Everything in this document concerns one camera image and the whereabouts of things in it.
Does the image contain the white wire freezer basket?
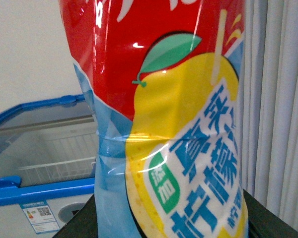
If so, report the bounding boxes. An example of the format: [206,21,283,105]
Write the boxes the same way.
[16,130,98,187]

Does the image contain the glass sliding freezer lid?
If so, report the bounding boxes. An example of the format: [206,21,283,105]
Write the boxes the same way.
[0,94,94,154]

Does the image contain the red label lemon tea bottle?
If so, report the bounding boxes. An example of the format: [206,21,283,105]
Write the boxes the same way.
[59,0,248,238]

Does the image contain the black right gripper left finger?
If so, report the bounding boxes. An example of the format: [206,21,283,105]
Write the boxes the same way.
[53,195,98,238]

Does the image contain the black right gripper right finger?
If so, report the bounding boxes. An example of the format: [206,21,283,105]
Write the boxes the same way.
[243,190,298,238]

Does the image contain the white chest freezer blue rim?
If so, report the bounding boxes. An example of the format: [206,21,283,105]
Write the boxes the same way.
[0,95,98,238]

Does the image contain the white pleated curtain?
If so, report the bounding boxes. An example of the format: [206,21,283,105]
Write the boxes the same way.
[238,0,298,232]

